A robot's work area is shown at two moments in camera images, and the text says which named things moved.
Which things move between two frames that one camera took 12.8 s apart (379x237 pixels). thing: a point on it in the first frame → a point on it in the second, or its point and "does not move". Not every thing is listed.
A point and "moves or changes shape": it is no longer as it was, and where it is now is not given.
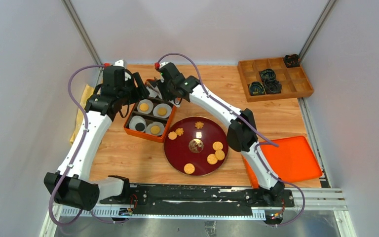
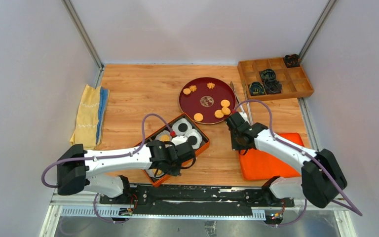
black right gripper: (162, 83) → (236, 146)
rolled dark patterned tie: (267, 74) does not move
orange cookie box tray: (150, 118) → (182, 129)
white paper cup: (162, 110) → (164, 136)
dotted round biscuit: (189, 168) moves or changes shape
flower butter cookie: (199, 125) → (210, 85)
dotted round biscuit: (162, 111) → (164, 138)
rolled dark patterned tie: (272, 86) does not move
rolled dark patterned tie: (256, 88) does not move
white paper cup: (156, 129) → (152, 172)
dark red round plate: (196, 145) → (207, 100)
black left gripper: (140, 91) → (174, 172)
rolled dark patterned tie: (292, 60) does not move
